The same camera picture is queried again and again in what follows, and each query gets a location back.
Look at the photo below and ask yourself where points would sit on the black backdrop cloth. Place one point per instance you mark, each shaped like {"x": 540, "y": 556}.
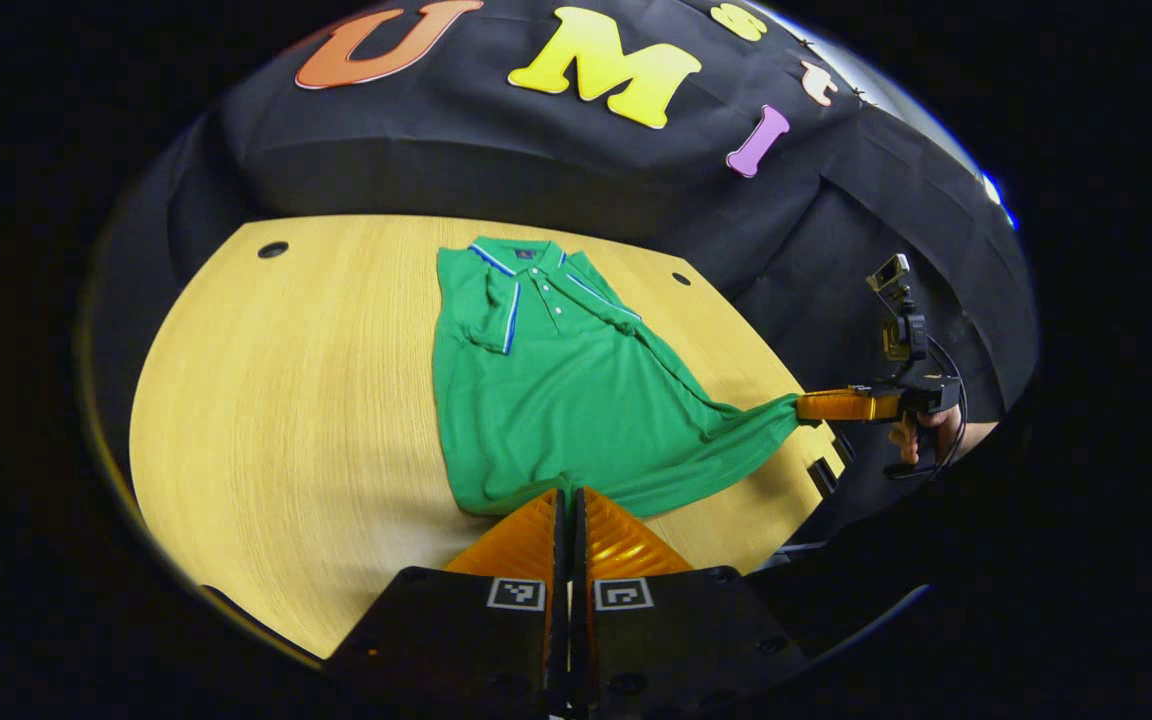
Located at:
{"x": 536, "y": 160}

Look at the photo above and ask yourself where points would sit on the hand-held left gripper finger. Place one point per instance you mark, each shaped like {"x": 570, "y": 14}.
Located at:
{"x": 559, "y": 590}
{"x": 581, "y": 600}

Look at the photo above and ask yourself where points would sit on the green T-shirt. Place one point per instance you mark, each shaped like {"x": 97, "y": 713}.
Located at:
{"x": 556, "y": 400}

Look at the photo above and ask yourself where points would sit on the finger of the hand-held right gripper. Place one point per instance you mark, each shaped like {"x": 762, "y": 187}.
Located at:
{"x": 846, "y": 405}

